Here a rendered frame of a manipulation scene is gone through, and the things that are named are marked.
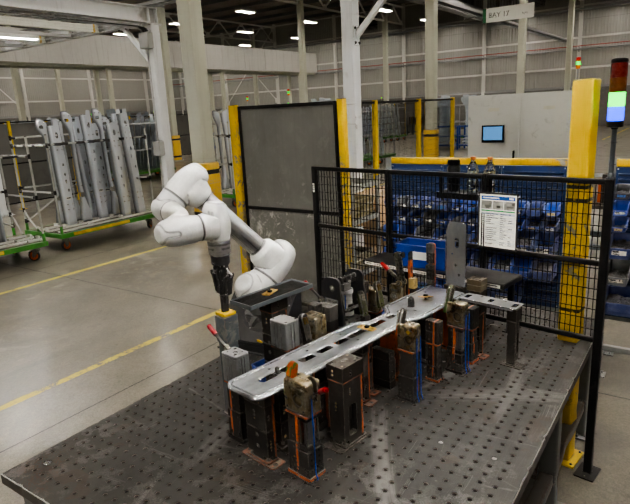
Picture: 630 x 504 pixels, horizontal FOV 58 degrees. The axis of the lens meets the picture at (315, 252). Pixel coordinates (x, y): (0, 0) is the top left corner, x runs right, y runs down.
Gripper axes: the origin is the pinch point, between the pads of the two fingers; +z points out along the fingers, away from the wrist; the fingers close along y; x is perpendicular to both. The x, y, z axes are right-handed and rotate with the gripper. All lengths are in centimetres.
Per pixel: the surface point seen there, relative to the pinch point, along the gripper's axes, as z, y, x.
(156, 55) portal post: -164, -604, 363
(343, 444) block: 47, 53, 9
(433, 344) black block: 31, 51, 74
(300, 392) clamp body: 16, 55, -14
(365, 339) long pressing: 19, 41, 39
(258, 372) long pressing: 19.0, 27.7, -8.3
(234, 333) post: 12.6, 3.5, 0.8
